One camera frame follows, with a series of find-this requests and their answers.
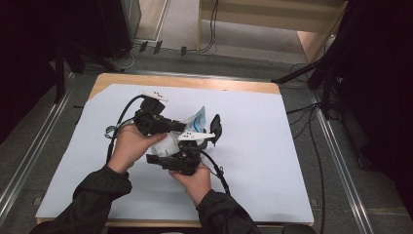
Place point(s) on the dark curtain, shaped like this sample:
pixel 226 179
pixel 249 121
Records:
pixel 22 48
pixel 383 81

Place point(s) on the white table sheet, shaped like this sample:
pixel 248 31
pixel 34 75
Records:
pixel 259 162

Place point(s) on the light wooden shelf unit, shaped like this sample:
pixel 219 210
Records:
pixel 259 19

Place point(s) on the blue and white pouch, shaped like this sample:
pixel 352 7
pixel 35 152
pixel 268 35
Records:
pixel 196 122

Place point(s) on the person's right hand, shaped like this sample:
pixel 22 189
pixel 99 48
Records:
pixel 198 185

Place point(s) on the black tripod stand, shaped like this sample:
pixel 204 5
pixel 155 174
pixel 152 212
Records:
pixel 326 84
pixel 60 65

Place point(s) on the metal floor rail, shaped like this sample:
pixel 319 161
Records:
pixel 344 175
pixel 29 159

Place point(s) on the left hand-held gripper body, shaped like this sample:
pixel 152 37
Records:
pixel 151 122

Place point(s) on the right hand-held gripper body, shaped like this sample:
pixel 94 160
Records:
pixel 186 162

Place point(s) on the person's left hand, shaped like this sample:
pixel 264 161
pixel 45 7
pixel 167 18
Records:
pixel 130 149

